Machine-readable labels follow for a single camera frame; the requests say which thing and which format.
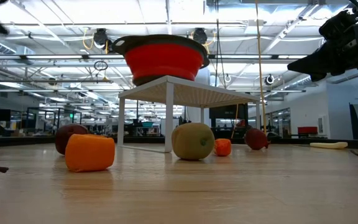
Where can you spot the black aluminium table frame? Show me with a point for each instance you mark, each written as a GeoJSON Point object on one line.
{"type": "Point", "coordinates": [26, 141]}

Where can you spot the dark red toy pomegranate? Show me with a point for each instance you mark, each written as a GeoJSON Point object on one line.
{"type": "Point", "coordinates": [256, 139]}

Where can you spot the brown-green toy kiwi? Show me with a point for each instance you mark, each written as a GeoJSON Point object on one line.
{"type": "Point", "coordinates": [192, 141]}

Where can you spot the black wall screen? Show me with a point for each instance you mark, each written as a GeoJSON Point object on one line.
{"type": "Point", "coordinates": [228, 111]}

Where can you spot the small orange toy fruit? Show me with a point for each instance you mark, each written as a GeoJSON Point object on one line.
{"type": "Point", "coordinates": [222, 147]}

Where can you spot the white perforated riser shelf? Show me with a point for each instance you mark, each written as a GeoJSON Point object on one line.
{"type": "Point", "coordinates": [185, 93]}

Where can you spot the red box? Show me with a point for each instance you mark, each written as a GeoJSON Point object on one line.
{"type": "Point", "coordinates": [307, 130]}

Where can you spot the dark red toy apple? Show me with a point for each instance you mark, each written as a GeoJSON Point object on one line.
{"type": "Point", "coordinates": [66, 133]}

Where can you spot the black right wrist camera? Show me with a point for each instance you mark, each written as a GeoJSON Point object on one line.
{"type": "Point", "coordinates": [337, 25]}

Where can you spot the red collapsible colander bowl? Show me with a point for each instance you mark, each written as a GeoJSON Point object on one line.
{"type": "Point", "coordinates": [163, 59]}

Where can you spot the teal bin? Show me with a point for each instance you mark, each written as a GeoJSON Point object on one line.
{"type": "Point", "coordinates": [147, 124]}

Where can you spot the black workstation frame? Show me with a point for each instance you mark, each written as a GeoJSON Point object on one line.
{"type": "Point", "coordinates": [42, 108]}

